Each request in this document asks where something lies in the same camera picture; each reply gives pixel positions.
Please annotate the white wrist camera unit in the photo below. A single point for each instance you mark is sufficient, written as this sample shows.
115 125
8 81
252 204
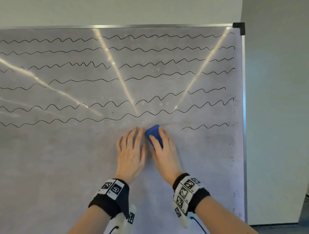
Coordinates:
124 220
182 218

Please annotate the white whiteboard with wavy lines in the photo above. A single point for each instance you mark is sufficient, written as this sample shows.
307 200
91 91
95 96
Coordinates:
96 132

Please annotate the black wristband with marker tags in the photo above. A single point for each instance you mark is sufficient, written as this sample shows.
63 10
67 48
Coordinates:
109 196
190 192

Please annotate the blue whiteboard eraser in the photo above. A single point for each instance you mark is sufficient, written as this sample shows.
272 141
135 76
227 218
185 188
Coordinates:
154 135

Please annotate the person's right hand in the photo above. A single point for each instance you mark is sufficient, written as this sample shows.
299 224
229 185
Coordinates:
165 161

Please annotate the person's left hand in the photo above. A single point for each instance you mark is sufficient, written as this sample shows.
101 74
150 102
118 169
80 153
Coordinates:
130 159

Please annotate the person's right forearm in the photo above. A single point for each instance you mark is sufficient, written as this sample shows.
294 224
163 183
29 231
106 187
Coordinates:
224 217

